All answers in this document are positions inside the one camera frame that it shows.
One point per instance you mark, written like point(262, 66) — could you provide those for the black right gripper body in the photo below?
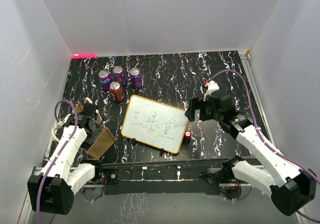
point(207, 112)

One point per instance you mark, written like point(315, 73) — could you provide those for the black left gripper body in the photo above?
point(92, 133)

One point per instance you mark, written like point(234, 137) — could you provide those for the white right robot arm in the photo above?
point(289, 186)

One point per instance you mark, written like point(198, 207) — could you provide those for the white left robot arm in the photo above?
point(54, 188)

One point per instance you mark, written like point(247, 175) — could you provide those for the brown canvas bag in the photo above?
point(101, 140)

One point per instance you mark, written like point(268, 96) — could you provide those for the yellow framed whiteboard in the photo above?
point(153, 123)

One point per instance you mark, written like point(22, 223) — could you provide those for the red light strip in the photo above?
point(84, 56)

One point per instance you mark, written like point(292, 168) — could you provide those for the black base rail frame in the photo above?
point(167, 177)

